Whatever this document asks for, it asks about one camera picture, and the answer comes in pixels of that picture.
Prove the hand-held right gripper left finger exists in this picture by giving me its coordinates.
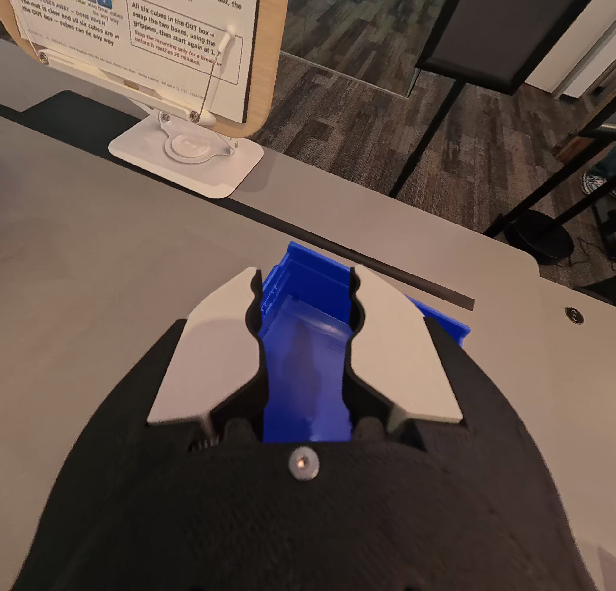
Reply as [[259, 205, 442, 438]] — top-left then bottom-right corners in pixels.
[[146, 266, 268, 438]]

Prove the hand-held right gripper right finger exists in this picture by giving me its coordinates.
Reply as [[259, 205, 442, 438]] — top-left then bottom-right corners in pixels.
[[345, 265, 465, 439]]

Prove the blue plastic bin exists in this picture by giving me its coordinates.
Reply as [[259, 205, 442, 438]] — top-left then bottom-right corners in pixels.
[[259, 242, 472, 443]]

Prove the black round stand base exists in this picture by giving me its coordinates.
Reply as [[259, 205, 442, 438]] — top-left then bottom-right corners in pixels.
[[503, 210, 574, 266]]

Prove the black metal pole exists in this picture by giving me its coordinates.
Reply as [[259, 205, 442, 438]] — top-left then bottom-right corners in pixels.
[[483, 105, 616, 238]]

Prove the wooden instruction board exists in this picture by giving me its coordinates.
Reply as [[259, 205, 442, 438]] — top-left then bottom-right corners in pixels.
[[0, 0, 293, 142]]

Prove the black panel stand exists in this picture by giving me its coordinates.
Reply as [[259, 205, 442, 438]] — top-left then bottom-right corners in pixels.
[[387, 0, 602, 198]]

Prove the white cabinet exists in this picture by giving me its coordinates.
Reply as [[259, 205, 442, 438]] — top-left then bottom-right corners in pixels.
[[525, 0, 616, 102]]

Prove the white pin on wire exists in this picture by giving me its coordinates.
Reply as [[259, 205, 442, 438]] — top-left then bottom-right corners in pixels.
[[198, 23, 238, 116]]

